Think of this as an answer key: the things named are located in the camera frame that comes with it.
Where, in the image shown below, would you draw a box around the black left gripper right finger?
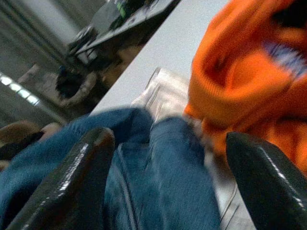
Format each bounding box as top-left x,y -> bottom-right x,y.
226,131 -> 307,230

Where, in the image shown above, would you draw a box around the brown chair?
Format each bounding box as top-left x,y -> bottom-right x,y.
0,120 -> 61,169
54,64 -> 97,106

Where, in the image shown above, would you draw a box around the orange polo shirt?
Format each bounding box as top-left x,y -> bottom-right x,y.
184,0 -> 307,175

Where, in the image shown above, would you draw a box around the cluttered office desk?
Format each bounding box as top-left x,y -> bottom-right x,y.
67,0 -> 181,56

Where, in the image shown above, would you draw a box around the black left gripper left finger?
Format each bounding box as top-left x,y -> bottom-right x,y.
4,126 -> 116,230

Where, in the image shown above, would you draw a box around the white garment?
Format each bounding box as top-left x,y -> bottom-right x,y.
130,67 -> 256,230

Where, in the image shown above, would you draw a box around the white table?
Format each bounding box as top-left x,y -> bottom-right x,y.
90,0 -> 257,230

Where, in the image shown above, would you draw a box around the blue denim shorts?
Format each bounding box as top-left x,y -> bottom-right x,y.
0,107 -> 223,230

